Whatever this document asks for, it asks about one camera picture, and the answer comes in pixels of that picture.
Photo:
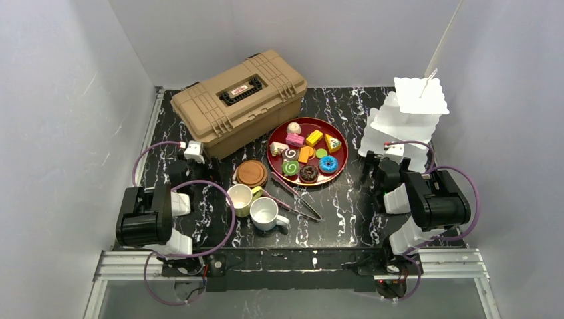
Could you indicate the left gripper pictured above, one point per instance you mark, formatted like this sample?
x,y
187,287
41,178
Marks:
x,y
205,167

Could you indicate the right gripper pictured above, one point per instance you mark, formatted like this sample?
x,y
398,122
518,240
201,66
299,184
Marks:
x,y
376,162

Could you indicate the white tiered cake stand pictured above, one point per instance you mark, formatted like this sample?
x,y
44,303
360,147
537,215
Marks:
x,y
410,114

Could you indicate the tan plastic toolbox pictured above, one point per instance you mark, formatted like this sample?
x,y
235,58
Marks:
x,y
236,107

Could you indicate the red round tray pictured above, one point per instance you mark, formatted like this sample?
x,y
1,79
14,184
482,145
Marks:
x,y
308,125

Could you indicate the pink handled metal tongs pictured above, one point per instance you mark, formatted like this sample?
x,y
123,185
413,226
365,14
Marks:
x,y
316,217

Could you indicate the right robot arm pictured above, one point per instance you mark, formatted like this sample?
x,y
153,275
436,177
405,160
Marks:
x,y
433,204

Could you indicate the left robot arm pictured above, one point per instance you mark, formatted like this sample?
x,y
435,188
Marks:
x,y
146,216

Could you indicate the blue toy donut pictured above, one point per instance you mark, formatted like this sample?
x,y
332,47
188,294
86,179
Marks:
x,y
328,164

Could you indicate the yellow triangle cake slice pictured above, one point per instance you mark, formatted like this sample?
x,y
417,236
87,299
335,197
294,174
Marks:
x,y
333,144

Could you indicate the yellow green mug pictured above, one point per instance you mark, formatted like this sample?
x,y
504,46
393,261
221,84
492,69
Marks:
x,y
242,196

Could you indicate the green toy macaron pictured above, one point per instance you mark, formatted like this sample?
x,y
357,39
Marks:
x,y
320,153

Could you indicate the wooden coaster stack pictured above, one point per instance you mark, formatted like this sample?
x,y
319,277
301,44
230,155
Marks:
x,y
251,173

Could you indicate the chocolate toy donut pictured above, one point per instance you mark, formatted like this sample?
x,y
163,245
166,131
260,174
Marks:
x,y
308,174

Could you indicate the yellow toy cake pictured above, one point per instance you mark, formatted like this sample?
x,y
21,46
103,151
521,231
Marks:
x,y
314,138

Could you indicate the orange toy cake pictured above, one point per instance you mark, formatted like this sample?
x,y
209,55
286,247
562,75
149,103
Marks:
x,y
305,154

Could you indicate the white grey mug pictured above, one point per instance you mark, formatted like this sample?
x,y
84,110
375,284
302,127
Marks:
x,y
265,215

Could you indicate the green swirl roll cake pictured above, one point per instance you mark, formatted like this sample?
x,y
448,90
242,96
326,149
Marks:
x,y
290,168

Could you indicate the brown swirl roll cake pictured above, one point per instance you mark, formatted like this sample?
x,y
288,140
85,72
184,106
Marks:
x,y
290,154

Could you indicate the pink toy cake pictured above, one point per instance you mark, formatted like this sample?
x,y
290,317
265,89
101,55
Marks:
x,y
295,140

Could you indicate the white toy cake slice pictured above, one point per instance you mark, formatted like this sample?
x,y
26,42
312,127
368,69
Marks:
x,y
277,148

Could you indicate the white round toy mochi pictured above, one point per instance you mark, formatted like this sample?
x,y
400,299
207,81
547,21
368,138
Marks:
x,y
293,128

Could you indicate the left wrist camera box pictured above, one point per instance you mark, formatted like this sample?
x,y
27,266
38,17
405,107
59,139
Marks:
x,y
194,151

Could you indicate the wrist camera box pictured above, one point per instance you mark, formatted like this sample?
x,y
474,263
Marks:
x,y
194,151
394,152

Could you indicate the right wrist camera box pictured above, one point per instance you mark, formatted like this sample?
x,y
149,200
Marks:
x,y
394,152

